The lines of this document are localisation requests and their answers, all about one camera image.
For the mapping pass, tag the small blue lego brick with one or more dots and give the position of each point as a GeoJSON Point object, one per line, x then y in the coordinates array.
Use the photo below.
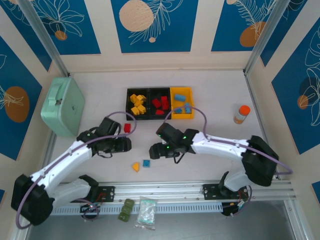
{"type": "Point", "coordinates": [146, 163]}
{"type": "Point", "coordinates": [178, 110]}

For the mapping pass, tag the red lego brick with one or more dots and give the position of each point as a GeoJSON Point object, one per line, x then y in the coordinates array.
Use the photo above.
{"type": "Point", "coordinates": [159, 112]}
{"type": "Point", "coordinates": [164, 99]}
{"type": "Point", "coordinates": [165, 106]}
{"type": "Point", "coordinates": [156, 102]}
{"type": "Point", "coordinates": [127, 128]}

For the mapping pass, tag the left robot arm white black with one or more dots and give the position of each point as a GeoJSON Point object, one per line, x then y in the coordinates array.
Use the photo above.
{"type": "Point", "coordinates": [62, 162]}

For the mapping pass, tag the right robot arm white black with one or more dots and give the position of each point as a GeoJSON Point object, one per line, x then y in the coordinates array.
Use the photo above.
{"type": "Point", "coordinates": [220, 145]}

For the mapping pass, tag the yellow plastic bin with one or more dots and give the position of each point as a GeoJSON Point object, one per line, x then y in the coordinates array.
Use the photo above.
{"type": "Point", "coordinates": [182, 116]}

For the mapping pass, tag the yellow wedge lego brick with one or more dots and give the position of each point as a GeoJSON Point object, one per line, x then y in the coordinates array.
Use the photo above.
{"type": "Point", "coordinates": [136, 167]}

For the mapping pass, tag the black plastic bin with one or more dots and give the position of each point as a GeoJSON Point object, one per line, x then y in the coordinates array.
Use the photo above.
{"type": "Point", "coordinates": [128, 105]}
{"type": "Point", "coordinates": [152, 95]}

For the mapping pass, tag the mint green carry case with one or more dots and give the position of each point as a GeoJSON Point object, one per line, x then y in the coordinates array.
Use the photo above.
{"type": "Point", "coordinates": [62, 105]}

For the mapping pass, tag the base wiring bundle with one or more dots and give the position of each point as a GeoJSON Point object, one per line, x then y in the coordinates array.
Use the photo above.
{"type": "Point", "coordinates": [240, 204]}
{"type": "Point", "coordinates": [91, 206]}

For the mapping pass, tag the olive green pad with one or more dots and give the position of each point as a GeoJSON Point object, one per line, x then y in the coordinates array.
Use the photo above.
{"type": "Point", "coordinates": [123, 217]}
{"type": "Point", "coordinates": [129, 202]}
{"type": "Point", "coordinates": [126, 209]}

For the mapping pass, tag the clear plastic zip bag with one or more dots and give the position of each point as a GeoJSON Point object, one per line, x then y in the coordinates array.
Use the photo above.
{"type": "Point", "coordinates": [146, 212]}

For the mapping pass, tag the orange capped bottle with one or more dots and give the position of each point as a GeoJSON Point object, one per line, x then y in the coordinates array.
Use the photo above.
{"type": "Point", "coordinates": [242, 113]}

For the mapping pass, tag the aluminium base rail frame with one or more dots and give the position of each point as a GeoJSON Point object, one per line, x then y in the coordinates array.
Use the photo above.
{"type": "Point", "coordinates": [160, 190]}

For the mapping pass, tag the aluminium table side rail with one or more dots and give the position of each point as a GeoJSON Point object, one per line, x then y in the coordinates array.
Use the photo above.
{"type": "Point", "coordinates": [50, 150]}
{"type": "Point", "coordinates": [250, 86]}

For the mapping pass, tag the blue floral wall panel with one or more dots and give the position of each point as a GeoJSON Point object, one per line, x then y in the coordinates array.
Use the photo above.
{"type": "Point", "coordinates": [225, 30]}
{"type": "Point", "coordinates": [75, 37]}
{"type": "Point", "coordinates": [175, 37]}
{"type": "Point", "coordinates": [15, 75]}
{"type": "Point", "coordinates": [25, 37]}
{"type": "Point", "coordinates": [282, 32]}
{"type": "Point", "coordinates": [287, 100]}

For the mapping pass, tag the aluminium corner post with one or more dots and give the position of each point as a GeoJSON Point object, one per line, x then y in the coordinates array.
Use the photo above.
{"type": "Point", "coordinates": [45, 32]}
{"type": "Point", "coordinates": [265, 35]}

